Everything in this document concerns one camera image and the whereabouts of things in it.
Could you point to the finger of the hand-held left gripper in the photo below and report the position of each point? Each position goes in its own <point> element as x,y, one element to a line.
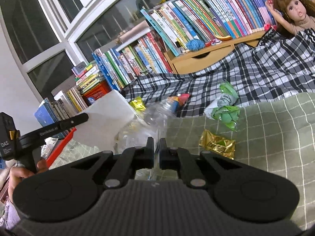
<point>61,126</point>

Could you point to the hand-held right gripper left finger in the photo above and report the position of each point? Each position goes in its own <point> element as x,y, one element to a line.
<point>150,153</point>

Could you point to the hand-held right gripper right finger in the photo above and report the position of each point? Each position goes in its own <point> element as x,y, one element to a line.
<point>163,153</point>

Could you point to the clear plastic wrapper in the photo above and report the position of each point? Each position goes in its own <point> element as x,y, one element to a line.
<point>137,135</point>

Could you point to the clear plastic bottle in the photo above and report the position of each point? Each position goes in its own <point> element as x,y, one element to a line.
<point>157,113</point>

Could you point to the white plastic bag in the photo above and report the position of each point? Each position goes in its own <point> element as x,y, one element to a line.
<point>108,120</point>

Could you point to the person's left hand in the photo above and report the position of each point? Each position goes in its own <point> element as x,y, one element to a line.
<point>21,177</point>

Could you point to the row of tall pale books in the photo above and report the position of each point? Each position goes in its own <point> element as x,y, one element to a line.
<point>59,110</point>

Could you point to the red plastic crate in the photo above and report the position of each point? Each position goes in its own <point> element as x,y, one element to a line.
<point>97,93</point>

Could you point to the yellow foil packet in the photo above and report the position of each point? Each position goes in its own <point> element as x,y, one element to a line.
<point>137,104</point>

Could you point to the blue red packet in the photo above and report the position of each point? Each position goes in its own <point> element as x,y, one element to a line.
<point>178,102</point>

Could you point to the stack of flat books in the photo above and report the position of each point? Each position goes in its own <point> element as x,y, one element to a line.
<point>88,78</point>

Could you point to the gold foil packet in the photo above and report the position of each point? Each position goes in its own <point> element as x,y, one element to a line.
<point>217,145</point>

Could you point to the crumpled green packet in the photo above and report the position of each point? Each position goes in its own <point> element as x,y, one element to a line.
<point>227,116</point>

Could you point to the green white wrapper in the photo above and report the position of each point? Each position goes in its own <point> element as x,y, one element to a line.
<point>225,98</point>

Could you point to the row of picture books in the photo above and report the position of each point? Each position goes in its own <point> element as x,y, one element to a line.
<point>128,61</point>

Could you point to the green striped bedsheet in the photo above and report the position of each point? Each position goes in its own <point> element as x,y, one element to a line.
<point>265,137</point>

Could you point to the wooden drawer organiser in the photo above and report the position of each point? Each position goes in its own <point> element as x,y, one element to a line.
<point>209,56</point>

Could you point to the black white plaid blanket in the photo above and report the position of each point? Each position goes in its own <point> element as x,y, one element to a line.
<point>246,78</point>

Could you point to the blue yarn ball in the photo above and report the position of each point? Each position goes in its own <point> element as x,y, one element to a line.
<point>195,45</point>

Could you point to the small red toy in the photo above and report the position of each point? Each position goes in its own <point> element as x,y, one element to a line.
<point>213,42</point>

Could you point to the row of thin paperback books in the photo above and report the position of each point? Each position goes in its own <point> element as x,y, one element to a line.
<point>177,22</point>

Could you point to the row of blue spine books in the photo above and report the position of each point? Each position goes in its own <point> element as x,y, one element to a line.
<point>238,5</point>

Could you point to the brown haired doll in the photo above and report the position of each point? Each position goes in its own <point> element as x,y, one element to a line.
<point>295,9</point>

